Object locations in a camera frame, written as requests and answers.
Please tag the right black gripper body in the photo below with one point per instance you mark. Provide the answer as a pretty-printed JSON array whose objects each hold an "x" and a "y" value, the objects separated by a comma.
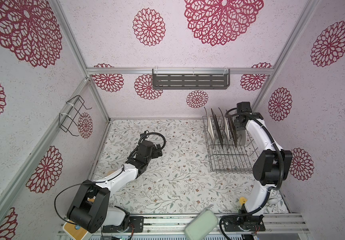
[{"x": 235, "y": 121}]

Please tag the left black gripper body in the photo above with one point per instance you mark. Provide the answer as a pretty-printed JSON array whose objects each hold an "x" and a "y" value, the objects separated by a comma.
[{"x": 155, "y": 154}]

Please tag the square white plate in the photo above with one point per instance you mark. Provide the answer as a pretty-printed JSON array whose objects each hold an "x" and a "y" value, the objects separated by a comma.
[{"x": 226, "y": 129}]

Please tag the round plaid white plate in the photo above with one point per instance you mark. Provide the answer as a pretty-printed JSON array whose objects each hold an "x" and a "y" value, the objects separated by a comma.
[{"x": 242, "y": 136}]

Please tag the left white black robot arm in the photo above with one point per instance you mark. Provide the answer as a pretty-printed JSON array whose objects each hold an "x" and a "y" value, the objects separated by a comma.
[{"x": 90, "y": 208}]

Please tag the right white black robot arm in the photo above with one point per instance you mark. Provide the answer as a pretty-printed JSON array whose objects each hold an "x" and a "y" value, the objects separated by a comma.
[{"x": 269, "y": 170}]

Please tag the white plate at rack back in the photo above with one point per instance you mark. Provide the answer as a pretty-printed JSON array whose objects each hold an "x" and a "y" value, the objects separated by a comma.
[{"x": 210, "y": 127}]

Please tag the dark round plate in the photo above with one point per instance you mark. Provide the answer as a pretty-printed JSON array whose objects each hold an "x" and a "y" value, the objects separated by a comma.
[{"x": 233, "y": 132}]

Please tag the dark square plate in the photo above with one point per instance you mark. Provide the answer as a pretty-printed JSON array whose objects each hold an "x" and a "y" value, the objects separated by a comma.
[{"x": 217, "y": 126}]

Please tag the beige oval sponge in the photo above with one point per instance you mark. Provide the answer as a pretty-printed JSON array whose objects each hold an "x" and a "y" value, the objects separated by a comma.
[{"x": 110, "y": 173}]

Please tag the yellow rubber duck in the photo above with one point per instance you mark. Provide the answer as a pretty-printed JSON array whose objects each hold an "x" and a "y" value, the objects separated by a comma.
[{"x": 242, "y": 200}]

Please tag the green rounded pad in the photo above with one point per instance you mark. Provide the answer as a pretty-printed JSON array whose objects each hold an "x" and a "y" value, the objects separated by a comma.
[{"x": 201, "y": 226}]

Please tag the wooden top tissue box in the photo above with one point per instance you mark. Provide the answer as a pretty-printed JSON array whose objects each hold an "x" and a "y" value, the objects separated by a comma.
[{"x": 76, "y": 232}]

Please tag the wire dish rack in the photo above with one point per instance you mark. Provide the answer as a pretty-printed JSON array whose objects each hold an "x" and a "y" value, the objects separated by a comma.
[{"x": 238, "y": 159}]

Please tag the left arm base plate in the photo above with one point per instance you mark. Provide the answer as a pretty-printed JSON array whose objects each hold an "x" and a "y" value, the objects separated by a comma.
[{"x": 135, "y": 223}]

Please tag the grey wall shelf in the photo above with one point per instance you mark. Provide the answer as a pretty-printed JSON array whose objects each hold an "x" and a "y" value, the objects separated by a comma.
[{"x": 193, "y": 81}]

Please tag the black wire wall basket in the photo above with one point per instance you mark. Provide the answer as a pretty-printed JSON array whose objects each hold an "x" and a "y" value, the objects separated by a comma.
[{"x": 76, "y": 121}]

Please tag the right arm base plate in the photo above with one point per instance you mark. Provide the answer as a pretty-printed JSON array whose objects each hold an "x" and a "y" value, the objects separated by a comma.
[{"x": 244, "y": 224}]

